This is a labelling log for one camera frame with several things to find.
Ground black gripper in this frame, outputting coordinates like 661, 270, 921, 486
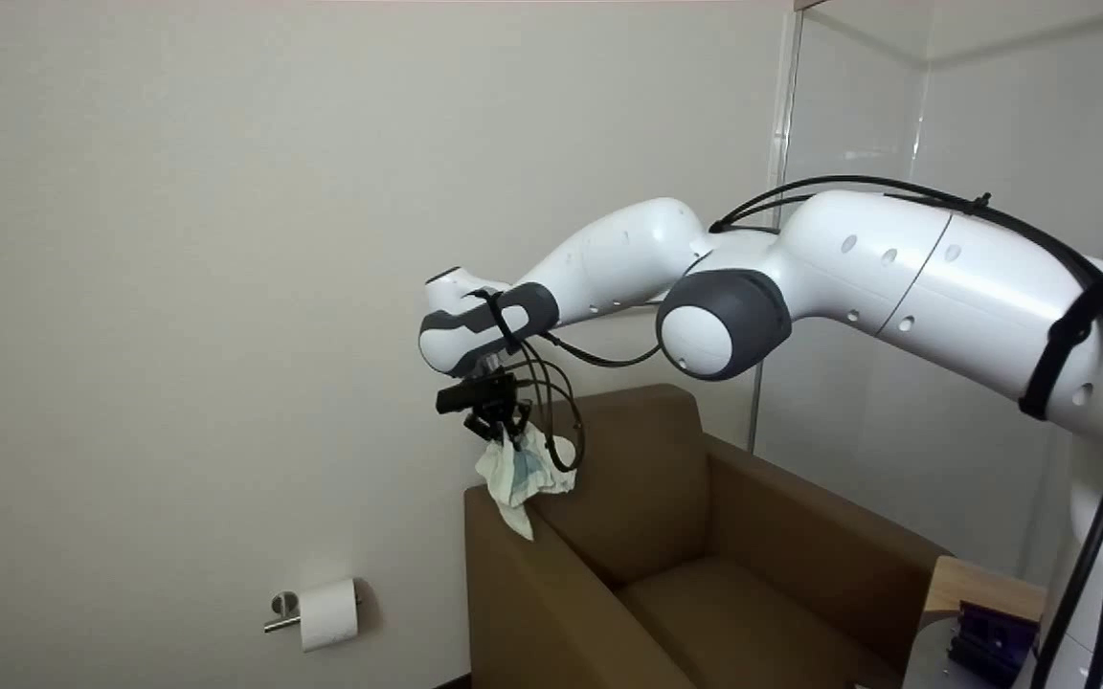
465, 380, 534, 444

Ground white and blue towel cloth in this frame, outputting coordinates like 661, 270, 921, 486
470, 421, 583, 543

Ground brown sofa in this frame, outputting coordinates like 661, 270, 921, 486
459, 384, 952, 689

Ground white toilet paper roll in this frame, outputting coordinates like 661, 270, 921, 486
296, 575, 366, 654

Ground chrome toilet paper holder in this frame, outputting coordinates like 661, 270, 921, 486
262, 587, 306, 640

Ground light wooden side table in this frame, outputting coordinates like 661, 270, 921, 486
921, 552, 1051, 628

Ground purple object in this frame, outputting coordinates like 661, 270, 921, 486
948, 602, 1044, 689

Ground black strap on arm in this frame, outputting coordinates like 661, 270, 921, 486
1014, 249, 1103, 426

